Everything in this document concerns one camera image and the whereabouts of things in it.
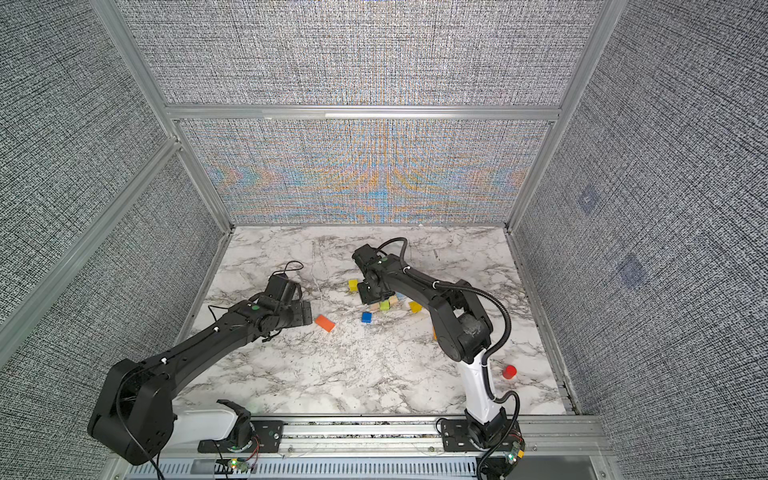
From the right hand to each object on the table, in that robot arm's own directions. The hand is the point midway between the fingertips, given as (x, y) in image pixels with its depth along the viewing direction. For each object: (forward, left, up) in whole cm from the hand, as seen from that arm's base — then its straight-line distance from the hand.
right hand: (371, 295), depth 96 cm
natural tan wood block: (-5, -1, +1) cm, 5 cm away
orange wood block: (-28, -14, +29) cm, 42 cm away
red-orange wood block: (-7, +15, -4) cm, 17 cm away
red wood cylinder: (-23, -38, -3) cm, 45 cm away
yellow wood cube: (+6, +7, -3) cm, 10 cm away
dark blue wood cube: (-6, +2, -4) cm, 7 cm away
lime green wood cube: (-3, -4, -1) cm, 5 cm away
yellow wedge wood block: (-3, -14, -3) cm, 15 cm away
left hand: (-9, +21, +4) cm, 23 cm away
